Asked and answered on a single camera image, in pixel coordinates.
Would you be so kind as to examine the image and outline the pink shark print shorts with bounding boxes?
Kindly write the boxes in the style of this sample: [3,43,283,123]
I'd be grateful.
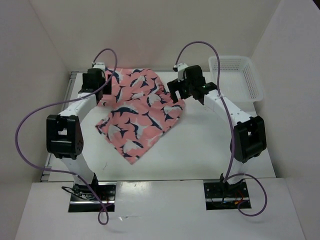
[95,68,186,165]

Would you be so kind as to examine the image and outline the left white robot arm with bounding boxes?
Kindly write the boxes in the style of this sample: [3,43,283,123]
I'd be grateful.
[46,63,112,201]

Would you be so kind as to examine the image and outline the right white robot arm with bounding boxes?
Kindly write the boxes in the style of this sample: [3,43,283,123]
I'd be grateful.
[167,63,267,197]

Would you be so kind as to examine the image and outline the white plastic basket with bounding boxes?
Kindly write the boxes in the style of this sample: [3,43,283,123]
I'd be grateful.
[208,55,264,103]

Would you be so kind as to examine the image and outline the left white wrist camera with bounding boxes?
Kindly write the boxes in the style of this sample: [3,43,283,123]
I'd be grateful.
[92,62,106,71]

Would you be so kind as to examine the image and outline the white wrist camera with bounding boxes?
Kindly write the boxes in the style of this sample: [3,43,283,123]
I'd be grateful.
[172,62,188,75]
[92,62,106,71]

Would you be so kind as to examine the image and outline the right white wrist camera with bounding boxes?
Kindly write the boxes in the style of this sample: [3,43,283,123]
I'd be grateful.
[172,62,188,75]

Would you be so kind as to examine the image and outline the aluminium table edge rail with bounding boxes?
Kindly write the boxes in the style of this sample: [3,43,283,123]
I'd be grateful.
[39,71,79,183]

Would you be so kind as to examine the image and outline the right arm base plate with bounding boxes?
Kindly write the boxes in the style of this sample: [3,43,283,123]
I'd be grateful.
[203,179,252,211]

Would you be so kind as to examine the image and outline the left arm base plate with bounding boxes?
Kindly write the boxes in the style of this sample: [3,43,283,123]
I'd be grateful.
[61,182,116,213]

